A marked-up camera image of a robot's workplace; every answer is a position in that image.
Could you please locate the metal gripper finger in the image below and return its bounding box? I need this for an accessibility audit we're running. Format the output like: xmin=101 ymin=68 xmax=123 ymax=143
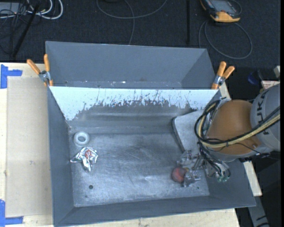
xmin=182 ymin=170 xmax=202 ymax=188
xmin=177 ymin=149 xmax=194 ymax=166

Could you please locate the red-orange ball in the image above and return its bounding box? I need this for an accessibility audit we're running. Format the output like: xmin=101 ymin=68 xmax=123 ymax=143
xmin=171 ymin=166 xmax=187 ymax=183

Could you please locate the grey metal bin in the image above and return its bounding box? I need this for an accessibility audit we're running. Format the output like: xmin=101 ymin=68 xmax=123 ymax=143
xmin=44 ymin=41 xmax=257 ymax=227

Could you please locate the crumpled silver foil packet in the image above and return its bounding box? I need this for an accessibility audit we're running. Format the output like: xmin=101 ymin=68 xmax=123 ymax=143
xmin=70 ymin=146 xmax=98 ymax=173

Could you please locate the pale flat board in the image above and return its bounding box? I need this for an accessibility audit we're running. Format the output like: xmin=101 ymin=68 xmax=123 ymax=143
xmin=5 ymin=76 xmax=54 ymax=218

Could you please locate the white ring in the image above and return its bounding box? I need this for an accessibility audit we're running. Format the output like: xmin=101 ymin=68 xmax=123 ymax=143
xmin=73 ymin=131 xmax=90 ymax=148

